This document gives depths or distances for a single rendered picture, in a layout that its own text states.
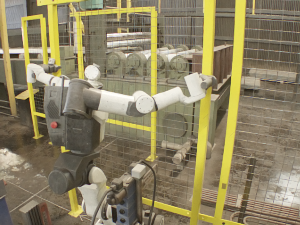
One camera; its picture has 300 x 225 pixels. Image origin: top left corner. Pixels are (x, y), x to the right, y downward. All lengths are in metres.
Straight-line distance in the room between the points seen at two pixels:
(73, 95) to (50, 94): 0.23
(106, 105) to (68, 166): 0.35
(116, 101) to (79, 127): 0.24
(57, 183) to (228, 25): 11.55
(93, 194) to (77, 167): 0.31
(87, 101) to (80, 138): 0.24
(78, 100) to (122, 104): 0.18
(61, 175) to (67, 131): 0.21
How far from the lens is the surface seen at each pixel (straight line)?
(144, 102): 1.04
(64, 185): 1.16
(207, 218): 1.78
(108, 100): 1.04
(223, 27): 12.28
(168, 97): 1.11
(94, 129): 1.18
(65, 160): 1.23
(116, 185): 0.77
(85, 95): 1.03
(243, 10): 1.33
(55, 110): 1.22
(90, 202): 1.52
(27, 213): 1.09
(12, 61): 5.49
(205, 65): 1.37
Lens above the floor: 1.60
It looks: 19 degrees down
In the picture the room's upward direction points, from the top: straight up
